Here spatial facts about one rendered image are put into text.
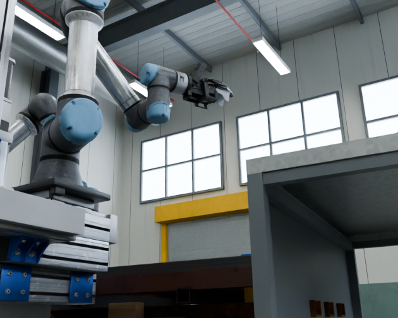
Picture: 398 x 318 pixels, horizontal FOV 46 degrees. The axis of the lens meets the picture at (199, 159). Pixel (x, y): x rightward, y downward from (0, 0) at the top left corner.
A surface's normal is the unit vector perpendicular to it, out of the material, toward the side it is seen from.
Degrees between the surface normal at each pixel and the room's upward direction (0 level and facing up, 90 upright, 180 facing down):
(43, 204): 90
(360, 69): 90
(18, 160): 90
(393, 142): 90
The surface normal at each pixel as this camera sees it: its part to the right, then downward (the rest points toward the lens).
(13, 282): 0.86, -0.18
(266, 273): -0.46, -0.29
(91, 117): 0.54, -0.16
